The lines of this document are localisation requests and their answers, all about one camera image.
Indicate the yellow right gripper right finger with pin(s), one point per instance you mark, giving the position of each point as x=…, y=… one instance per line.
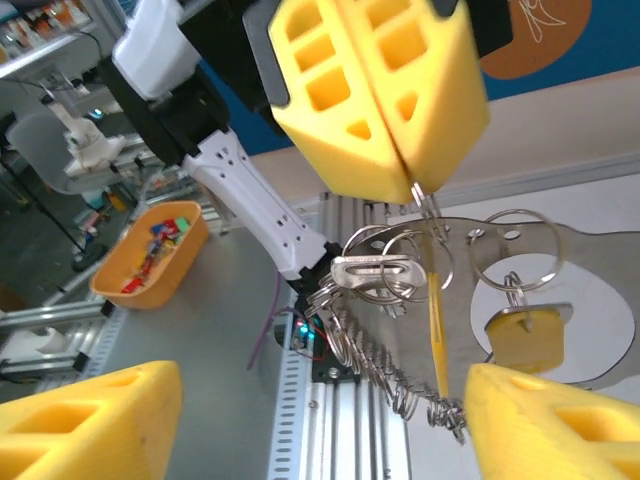
x=520, y=440

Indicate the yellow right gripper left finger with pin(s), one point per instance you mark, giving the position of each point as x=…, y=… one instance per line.
x=125, y=440

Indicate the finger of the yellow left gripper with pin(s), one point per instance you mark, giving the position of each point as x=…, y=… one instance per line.
x=360, y=165
x=450, y=125

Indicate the yellow key tag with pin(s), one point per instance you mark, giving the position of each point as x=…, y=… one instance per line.
x=437, y=325
x=525, y=340

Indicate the silver key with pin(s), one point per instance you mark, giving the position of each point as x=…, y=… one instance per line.
x=350, y=280

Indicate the steel plate with large hole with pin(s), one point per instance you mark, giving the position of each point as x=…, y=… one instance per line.
x=595, y=245

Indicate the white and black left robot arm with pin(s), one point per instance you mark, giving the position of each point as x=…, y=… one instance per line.
x=250, y=200

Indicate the aluminium table edge extrusion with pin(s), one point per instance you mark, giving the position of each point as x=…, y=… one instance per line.
x=550, y=180

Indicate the red small block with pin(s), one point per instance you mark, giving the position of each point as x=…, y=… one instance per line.
x=132, y=286

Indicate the orange plastic bin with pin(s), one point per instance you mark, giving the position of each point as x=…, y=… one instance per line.
x=165, y=285

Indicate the green small block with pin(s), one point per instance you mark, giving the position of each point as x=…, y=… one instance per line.
x=184, y=225

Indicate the blue panel large orange circle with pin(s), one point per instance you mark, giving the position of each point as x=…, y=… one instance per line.
x=615, y=50

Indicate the small circuit board with LEDs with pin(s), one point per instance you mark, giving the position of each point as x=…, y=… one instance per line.
x=302, y=337

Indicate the grey chair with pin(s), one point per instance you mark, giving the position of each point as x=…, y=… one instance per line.
x=40, y=160

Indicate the aluminium bench frame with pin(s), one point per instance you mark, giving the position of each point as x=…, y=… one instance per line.
x=40, y=320

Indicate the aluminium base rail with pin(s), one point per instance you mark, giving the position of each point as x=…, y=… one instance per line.
x=350, y=435

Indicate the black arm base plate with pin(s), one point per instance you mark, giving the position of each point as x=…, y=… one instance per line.
x=332, y=372

